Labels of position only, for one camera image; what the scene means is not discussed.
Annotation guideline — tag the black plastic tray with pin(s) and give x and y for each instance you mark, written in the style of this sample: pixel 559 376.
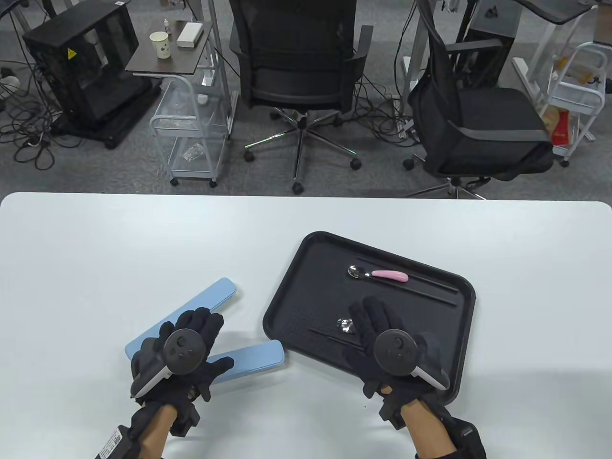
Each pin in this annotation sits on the black plastic tray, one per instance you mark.
pixel 325 277

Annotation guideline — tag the person's left forearm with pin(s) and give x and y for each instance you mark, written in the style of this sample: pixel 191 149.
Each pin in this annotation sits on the person's left forearm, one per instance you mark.
pixel 155 430

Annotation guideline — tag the red packet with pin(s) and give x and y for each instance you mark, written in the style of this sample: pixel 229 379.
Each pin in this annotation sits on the red packet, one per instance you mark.
pixel 560 129

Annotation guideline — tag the blue slide lunch box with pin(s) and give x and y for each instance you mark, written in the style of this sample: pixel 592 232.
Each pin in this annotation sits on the blue slide lunch box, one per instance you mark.
pixel 210 299
pixel 253 358

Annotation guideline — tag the white rectangular box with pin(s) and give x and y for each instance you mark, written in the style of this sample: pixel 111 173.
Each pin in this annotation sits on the white rectangular box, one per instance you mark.
pixel 190 34

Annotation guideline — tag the black grey computer tower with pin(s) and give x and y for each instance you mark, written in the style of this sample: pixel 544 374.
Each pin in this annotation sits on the black grey computer tower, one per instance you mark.
pixel 497 19

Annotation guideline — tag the white power adapter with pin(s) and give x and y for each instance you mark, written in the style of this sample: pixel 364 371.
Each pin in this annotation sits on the white power adapter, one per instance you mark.
pixel 10 85

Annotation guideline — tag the silver desk leg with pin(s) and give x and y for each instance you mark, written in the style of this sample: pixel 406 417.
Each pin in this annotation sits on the silver desk leg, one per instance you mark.
pixel 416 57
pixel 217 48

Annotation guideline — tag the person's right forearm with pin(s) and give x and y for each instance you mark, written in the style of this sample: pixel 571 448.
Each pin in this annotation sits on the person's right forearm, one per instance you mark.
pixel 428 435

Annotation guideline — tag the person's right hand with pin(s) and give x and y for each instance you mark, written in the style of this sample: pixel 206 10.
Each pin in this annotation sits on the person's right hand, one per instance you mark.
pixel 370 315

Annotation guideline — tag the black glass computer case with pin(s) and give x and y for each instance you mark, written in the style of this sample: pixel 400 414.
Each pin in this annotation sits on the black glass computer case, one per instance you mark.
pixel 62 76

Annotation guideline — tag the black white motion controller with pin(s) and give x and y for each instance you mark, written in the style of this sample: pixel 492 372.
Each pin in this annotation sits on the black white motion controller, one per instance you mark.
pixel 184 351
pixel 396 351

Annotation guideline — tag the crumpled clear plastic bag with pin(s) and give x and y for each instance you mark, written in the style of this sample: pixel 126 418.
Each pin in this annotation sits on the crumpled clear plastic bag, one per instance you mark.
pixel 192 153

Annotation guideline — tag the black armrest office chair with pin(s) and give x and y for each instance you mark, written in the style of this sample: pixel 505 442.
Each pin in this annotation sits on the black armrest office chair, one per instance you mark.
pixel 492 119

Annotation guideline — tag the person's left hand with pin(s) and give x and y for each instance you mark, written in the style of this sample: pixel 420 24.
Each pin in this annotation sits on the person's left hand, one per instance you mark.
pixel 203 319

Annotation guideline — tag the small white device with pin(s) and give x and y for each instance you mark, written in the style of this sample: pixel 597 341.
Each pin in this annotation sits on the small white device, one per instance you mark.
pixel 202 99

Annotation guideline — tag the black mesh office chair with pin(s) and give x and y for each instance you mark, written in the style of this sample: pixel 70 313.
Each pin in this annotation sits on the black mesh office chair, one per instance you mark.
pixel 296 71

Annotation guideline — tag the white paper cup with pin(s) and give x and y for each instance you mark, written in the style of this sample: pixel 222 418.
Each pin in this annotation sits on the white paper cup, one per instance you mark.
pixel 160 48

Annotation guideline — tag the white frame standing desk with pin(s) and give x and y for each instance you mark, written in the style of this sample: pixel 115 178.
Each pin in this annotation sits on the white frame standing desk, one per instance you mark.
pixel 559 12

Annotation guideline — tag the brown top white rolling cart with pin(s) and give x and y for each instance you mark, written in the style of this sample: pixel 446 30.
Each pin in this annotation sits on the brown top white rolling cart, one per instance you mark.
pixel 162 64

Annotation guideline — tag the brown cardboard box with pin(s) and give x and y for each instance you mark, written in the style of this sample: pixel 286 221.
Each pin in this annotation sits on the brown cardboard box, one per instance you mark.
pixel 603 26

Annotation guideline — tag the black chopstick utensil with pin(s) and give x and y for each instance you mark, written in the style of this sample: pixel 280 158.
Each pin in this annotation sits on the black chopstick utensil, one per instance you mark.
pixel 430 282
pixel 430 292
pixel 339 342
pixel 325 333

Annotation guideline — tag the white power strip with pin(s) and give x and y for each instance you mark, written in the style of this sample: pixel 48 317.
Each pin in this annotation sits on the white power strip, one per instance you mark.
pixel 406 126

